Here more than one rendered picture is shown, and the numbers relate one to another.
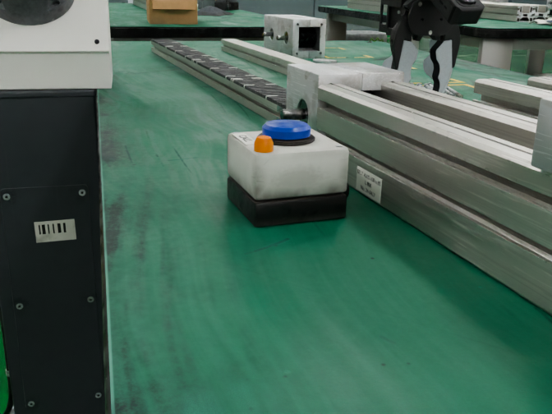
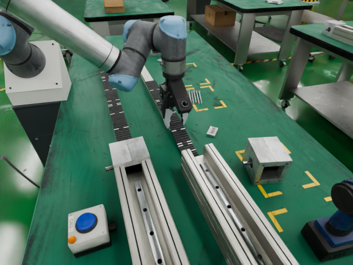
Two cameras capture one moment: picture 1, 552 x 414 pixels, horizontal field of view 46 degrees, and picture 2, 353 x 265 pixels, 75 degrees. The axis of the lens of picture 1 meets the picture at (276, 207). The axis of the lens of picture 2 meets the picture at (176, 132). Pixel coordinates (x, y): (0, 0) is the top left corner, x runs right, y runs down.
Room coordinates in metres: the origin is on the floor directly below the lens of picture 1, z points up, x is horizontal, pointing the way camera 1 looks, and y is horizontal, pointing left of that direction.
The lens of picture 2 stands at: (0.27, -0.21, 1.32)
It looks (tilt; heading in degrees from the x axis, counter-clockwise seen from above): 39 degrees down; 1
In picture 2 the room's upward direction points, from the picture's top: straight up
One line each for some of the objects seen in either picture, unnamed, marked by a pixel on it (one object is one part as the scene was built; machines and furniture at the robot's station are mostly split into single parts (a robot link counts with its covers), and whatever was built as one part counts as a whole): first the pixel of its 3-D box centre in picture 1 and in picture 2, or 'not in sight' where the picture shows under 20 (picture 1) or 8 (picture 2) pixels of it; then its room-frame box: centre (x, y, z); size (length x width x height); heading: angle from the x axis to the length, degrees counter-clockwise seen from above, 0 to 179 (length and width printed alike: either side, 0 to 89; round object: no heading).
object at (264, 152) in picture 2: not in sight; (260, 160); (0.74, -0.45, 0.83); 0.11 x 0.10 x 0.10; 95
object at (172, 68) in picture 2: not in sight; (172, 64); (0.95, -0.19, 1.03); 0.08 x 0.08 x 0.05
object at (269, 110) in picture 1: (203, 68); not in sight; (1.33, 0.15, 0.79); 0.96 x 0.04 x 0.03; 20
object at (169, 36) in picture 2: not in sight; (172, 38); (0.95, -0.19, 1.11); 0.09 x 0.08 x 0.11; 64
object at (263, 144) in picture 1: (264, 142); (71, 238); (0.49, 0.01, 0.85); 0.02 x 0.02 x 0.01
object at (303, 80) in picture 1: (332, 111); (126, 162); (0.73, -0.06, 0.83); 0.12 x 0.09 x 0.10; 110
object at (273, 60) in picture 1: (292, 66); (144, 73); (1.39, -0.03, 0.79); 0.96 x 0.04 x 0.03; 20
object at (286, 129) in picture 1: (286, 135); (86, 222); (0.53, -0.01, 0.84); 0.04 x 0.04 x 0.02
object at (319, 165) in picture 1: (294, 172); (93, 228); (0.54, -0.02, 0.81); 0.10 x 0.08 x 0.06; 110
